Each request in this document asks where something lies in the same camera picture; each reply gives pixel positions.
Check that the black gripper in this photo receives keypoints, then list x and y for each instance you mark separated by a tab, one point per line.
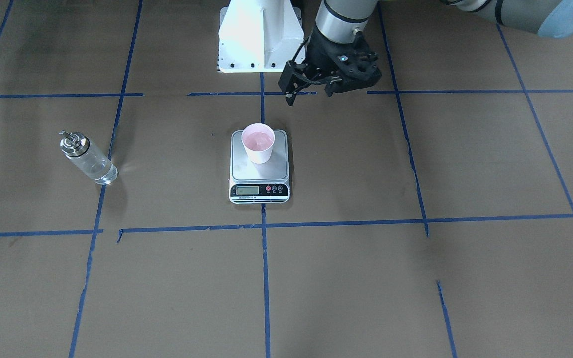
322	55

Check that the glass sauce bottle metal spout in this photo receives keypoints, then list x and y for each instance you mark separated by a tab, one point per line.
88	157

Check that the white digital kitchen scale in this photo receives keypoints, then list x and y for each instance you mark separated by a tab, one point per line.
251	183

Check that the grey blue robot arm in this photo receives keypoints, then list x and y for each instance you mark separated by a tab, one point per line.
432	47

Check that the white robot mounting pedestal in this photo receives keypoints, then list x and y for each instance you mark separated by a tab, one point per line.
258	36

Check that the pink plastic cup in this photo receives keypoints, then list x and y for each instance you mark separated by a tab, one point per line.
258	141

